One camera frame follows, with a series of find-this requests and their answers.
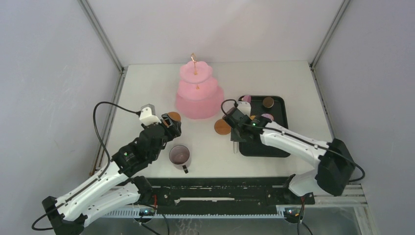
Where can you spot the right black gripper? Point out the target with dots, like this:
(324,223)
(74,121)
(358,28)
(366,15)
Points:
(234,137)

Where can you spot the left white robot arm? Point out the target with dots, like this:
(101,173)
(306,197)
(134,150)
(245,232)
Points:
(117,184)

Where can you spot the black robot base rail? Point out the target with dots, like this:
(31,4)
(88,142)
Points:
(222,196)

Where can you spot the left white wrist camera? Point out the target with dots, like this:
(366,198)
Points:
(148,115)

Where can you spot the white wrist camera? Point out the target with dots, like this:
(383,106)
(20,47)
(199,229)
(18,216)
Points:
(148,115)
(244,107)

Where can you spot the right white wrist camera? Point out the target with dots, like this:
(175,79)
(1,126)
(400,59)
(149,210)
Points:
(244,107)

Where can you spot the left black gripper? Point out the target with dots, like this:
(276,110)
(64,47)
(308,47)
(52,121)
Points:
(173,130)

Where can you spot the pink-tipped metal tongs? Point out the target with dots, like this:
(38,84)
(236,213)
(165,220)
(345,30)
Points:
(235,147)

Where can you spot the left wooden round coaster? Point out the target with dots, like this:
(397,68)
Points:
(174,116)

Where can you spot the black serving tray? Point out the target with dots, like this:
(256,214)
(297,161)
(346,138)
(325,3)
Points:
(277,140)

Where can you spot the wooden round coaster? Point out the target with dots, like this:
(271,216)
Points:
(174,116)
(221,127)

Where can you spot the pink three-tier cake stand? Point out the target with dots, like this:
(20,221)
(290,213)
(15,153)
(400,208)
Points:
(199,95)

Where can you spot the pink frosted sprinkle donut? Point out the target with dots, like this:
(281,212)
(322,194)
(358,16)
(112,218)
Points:
(269,116)

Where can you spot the right wooden round coaster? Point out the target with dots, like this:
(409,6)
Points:
(221,127)

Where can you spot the purple mug with black handle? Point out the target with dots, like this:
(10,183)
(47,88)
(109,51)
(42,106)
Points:
(180,157)

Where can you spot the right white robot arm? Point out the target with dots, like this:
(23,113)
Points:
(331,161)

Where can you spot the chocolate round cookie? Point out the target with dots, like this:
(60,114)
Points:
(268,102)

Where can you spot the pink cupcake toy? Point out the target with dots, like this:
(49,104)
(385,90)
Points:
(247,98)

